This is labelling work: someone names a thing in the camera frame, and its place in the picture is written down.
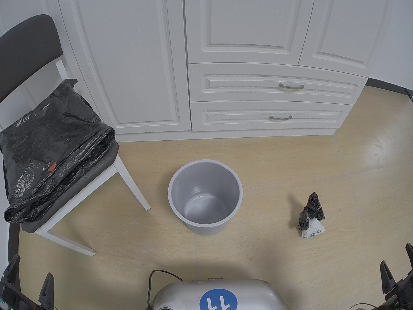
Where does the black plastic bag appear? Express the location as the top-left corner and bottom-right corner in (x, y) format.
(0, 79), (116, 223)

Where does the white printed paper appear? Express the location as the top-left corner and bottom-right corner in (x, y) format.
(302, 217), (325, 239)

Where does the white wardrobe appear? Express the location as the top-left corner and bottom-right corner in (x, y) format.
(42, 0), (401, 143)

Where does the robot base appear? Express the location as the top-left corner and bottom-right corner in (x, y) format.
(152, 278), (292, 310)

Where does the white chair with grey seat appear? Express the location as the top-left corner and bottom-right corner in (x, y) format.
(0, 14), (151, 257)

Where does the black cable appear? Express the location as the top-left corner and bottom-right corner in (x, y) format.
(147, 269), (184, 307)

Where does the white trash bin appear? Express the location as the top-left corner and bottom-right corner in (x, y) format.
(167, 160), (243, 236)

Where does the crumpled black plastic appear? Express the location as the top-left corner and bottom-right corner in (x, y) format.
(297, 192), (325, 232)

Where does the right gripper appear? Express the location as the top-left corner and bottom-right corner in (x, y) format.
(379, 243), (413, 310)

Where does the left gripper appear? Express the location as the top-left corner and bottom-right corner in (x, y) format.
(0, 254), (55, 310)

